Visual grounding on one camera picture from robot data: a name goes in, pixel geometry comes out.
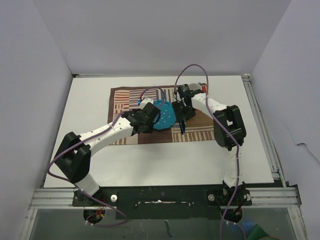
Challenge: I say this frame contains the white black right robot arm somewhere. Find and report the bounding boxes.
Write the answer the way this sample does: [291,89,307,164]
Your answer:
[172,93,247,205]

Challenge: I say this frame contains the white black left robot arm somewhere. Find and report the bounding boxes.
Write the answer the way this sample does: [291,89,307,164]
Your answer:
[53,102,161,206]

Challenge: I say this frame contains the aluminium front frame rail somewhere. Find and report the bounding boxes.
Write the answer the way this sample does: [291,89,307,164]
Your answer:
[29,187,302,210]

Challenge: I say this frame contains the blue metallic knife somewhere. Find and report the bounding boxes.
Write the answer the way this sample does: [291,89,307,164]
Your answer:
[179,119,186,135]

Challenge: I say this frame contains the striped patchwork placemat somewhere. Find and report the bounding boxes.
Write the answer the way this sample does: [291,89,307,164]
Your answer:
[108,85,214,145]

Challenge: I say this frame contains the aluminium frame rail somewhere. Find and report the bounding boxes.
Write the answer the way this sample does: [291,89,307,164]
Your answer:
[29,187,302,210]
[241,73,287,188]

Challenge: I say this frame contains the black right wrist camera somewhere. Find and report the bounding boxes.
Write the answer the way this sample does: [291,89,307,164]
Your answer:
[177,84,191,99]

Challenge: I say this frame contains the white blue mug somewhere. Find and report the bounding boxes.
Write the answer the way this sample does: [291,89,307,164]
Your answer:
[188,83,202,91]

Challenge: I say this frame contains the green object bottom corner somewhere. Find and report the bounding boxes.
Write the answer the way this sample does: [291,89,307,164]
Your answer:
[246,224,270,240]

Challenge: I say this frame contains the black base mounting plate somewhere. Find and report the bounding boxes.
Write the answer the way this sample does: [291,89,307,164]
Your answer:
[72,184,252,220]

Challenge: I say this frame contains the blue polka dot plate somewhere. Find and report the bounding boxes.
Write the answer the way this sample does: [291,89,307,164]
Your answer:
[153,100,176,131]

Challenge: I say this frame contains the aluminium right frame rail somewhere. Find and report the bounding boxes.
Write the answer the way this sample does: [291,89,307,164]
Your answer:
[241,73,287,188]

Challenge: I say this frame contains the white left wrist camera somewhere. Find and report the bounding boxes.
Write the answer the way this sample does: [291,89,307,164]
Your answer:
[139,98,154,109]

